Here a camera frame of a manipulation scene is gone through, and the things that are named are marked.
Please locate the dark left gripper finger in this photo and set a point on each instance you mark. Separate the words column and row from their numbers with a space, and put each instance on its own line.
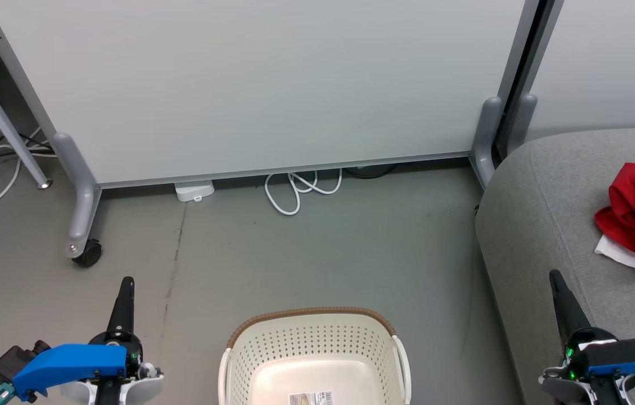
column 123, row 309

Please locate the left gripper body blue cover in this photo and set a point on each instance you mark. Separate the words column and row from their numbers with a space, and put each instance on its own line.
column 70, row 363

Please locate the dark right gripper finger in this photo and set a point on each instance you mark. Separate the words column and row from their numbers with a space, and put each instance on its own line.
column 567, row 309

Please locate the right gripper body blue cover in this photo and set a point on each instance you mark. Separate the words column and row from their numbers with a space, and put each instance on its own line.
column 632, row 357

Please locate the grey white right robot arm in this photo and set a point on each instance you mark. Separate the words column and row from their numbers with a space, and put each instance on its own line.
column 556, row 388

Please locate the cream perforated laundry basket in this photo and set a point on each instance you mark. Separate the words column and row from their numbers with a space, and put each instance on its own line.
column 306, row 349

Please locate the printed sticker in basket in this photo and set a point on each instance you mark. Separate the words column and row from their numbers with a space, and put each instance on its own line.
column 311, row 399

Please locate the black caster wheel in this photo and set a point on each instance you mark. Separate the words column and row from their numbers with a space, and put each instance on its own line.
column 91, row 254

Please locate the grey fabric sofa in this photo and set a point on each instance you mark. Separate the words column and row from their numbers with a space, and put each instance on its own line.
column 542, row 236

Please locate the long grey partition foot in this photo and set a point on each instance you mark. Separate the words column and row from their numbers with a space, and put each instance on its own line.
column 84, row 197

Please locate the white power adapter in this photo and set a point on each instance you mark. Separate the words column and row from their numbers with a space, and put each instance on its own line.
column 193, row 190

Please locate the short grey partition foot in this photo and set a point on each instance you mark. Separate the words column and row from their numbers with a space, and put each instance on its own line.
column 522, row 124
column 486, row 135

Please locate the narrow white partition panel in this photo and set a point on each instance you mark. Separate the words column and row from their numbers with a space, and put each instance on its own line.
column 604, row 62

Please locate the wide white partition panel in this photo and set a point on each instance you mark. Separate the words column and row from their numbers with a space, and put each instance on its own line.
column 266, row 84

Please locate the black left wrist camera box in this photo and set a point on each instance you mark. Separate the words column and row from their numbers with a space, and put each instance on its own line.
column 10, row 360

